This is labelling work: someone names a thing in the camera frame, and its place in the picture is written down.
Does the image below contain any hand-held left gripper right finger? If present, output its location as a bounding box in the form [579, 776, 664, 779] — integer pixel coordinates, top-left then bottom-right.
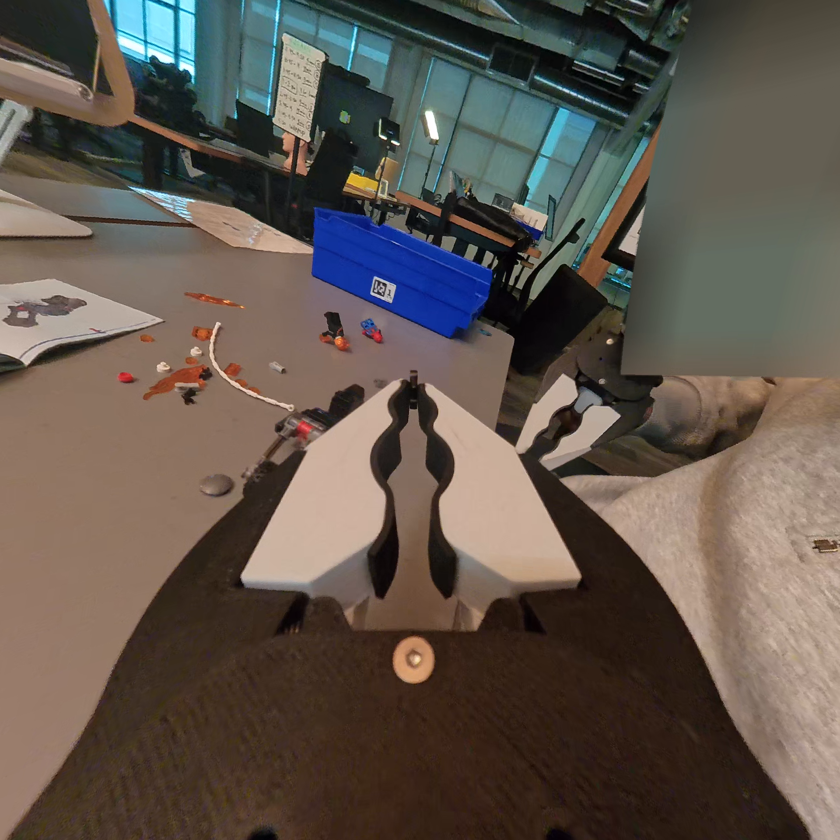
[417, 382, 584, 630]

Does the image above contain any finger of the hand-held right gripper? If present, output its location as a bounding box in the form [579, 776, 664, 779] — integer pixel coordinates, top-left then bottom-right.
[539, 403, 621, 471]
[515, 374, 584, 457]

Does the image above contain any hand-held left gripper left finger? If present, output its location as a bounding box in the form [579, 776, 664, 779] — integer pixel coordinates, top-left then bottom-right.
[240, 379, 411, 599]

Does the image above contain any black lego motorcycle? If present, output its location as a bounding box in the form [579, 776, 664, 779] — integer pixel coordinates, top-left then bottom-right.
[241, 384, 366, 484]

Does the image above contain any blue plastic bin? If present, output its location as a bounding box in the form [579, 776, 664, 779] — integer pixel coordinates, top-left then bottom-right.
[311, 206, 494, 340]

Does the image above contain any instruction booklet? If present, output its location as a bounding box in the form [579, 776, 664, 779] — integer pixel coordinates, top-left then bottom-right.
[0, 279, 165, 372]

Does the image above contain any orange lego flame piece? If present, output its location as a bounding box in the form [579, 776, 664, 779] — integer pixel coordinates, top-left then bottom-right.
[143, 367, 205, 402]

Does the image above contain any black office chair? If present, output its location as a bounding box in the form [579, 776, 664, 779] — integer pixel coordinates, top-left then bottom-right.
[305, 131, 360, 225]
[492, 220, 609, 376]

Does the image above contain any orange flame minifigure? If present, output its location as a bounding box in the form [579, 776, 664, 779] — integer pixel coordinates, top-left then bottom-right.
[319, 311, 353, 353]

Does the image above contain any wooden desk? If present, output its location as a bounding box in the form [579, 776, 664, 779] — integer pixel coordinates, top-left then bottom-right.
[394, 190, 543, 265]
[125, 115, 291, 199]

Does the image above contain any person's grey sweater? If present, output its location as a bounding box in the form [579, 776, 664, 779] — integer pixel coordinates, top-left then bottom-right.
[561, 377, 840, 840]

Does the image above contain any printed paper sheet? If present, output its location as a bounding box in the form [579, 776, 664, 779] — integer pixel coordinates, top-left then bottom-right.
[131, 187, 315, 256]

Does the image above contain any black monitor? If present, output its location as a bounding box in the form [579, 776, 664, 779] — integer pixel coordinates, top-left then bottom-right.
[315, 62, 395, 156]

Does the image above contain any white laptop stand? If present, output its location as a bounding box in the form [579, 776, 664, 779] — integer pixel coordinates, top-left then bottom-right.
[0, 36, 94, 239]

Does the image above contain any wooden post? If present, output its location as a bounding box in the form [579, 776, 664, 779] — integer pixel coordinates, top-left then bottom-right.
[577, 128, 661, 287]

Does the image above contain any white lego chain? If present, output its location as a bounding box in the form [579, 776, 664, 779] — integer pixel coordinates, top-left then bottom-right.
[209, 322, 294, 412]

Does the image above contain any metal ceiling duct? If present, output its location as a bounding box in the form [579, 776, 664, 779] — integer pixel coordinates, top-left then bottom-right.
[486, 0, 691, 127]

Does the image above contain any white wall chart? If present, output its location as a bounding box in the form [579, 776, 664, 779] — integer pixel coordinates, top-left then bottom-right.
[272, 33, 328, 143]

